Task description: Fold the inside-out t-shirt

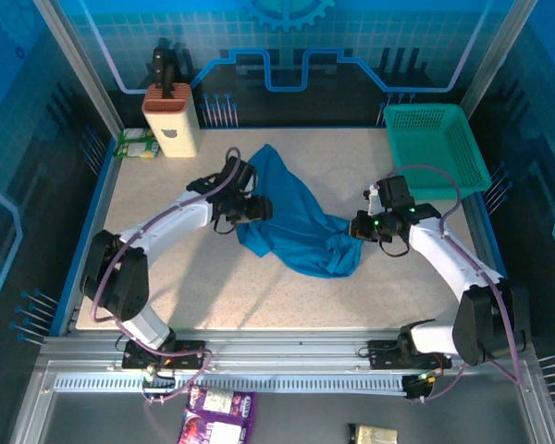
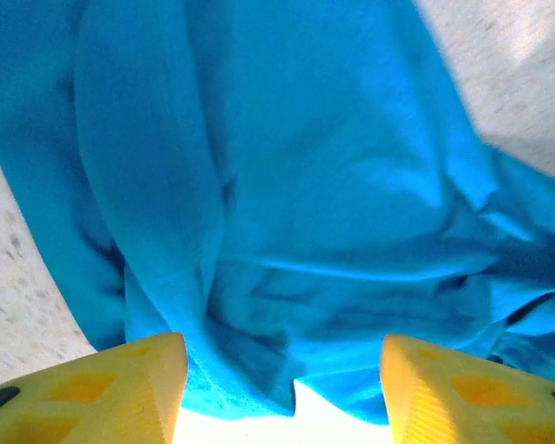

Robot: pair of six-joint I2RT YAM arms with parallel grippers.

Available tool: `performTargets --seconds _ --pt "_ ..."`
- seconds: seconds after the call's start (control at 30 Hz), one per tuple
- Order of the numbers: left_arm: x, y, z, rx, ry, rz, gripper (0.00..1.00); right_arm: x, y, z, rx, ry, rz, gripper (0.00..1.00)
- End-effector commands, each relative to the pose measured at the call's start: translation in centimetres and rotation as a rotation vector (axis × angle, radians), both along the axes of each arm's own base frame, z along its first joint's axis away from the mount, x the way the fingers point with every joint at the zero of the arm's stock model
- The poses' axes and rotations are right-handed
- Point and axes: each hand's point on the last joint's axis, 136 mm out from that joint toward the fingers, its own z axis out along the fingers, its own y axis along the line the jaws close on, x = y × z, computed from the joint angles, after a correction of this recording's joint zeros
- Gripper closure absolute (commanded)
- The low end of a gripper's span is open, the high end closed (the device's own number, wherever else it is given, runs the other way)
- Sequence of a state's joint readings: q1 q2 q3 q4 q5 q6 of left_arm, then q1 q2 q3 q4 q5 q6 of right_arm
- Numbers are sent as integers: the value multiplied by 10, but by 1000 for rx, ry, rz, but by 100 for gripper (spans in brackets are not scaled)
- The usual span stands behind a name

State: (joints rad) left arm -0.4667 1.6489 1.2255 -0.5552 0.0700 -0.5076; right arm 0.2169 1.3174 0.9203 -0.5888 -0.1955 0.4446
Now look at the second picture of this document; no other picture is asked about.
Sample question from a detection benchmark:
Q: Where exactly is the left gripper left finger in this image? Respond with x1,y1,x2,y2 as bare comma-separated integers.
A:
0,331,189,444

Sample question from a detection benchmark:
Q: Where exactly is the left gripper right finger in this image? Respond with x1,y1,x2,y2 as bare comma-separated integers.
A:
379,335,555,444

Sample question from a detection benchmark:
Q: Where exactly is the blue t-shirt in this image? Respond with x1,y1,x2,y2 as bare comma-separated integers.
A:
0,0,555,426

